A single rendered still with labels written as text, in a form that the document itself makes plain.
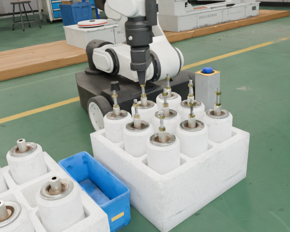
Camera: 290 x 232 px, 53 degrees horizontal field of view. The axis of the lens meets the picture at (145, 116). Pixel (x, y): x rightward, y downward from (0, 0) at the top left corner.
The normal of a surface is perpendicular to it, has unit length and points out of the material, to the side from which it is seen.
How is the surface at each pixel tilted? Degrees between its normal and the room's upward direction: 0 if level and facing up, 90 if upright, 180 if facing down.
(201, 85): 90
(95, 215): 0
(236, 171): 90
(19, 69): 90
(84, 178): 88
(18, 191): 0
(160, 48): 37
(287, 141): 0
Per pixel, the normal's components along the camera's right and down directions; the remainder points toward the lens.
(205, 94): -0.79, 0.31
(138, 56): -0.20, 0.43
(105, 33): 0.58, 0.31
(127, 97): 0.36, -0.41
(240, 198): -0.07, -0.90
